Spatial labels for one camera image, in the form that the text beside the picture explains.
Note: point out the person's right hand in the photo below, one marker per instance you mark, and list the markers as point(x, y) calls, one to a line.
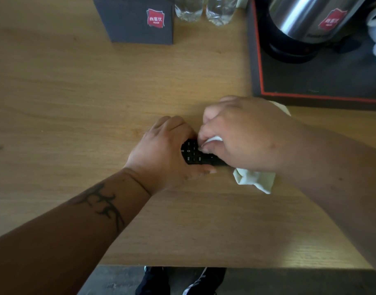
point(246, 135)

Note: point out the person's left hand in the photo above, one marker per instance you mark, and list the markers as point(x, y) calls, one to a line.
point(158, 156)

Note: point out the black remote control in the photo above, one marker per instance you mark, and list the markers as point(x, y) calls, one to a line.
point(195, 155)

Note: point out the pale yellow cloth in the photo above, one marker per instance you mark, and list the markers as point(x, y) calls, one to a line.
point(255, 179)

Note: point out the person's right forearm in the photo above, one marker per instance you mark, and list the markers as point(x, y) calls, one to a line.
point(338, 178)

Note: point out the person's left forearm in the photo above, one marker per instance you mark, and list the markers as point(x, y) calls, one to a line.
point(61, 239)

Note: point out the person's left black shoe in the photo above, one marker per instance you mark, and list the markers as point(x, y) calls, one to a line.
point(154, 282)

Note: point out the person's black shoe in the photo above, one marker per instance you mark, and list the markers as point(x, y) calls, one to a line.
point(206, 281)
point(154, 282)

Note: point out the person's right black shoe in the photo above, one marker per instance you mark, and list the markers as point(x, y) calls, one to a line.
point(206, 281)

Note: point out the black kettle base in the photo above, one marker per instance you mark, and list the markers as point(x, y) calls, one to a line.
point(286, 50)

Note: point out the black tray with red rim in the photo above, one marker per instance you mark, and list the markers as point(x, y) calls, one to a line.
point(323, 79)

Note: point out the clear water bottle blue label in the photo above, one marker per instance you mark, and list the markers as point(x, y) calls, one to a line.
point(220, 10)
point(189, 9)

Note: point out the steel electric kettle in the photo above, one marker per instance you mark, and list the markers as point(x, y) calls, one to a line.
point(311, 18)

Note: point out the white paper card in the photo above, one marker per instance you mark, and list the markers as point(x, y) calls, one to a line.
point(242, 1)

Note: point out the dark grey tissue box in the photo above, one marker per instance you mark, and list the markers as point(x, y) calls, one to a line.
point(135, 24)

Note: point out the black power plug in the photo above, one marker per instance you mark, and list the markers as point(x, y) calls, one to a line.
point(348, 44)

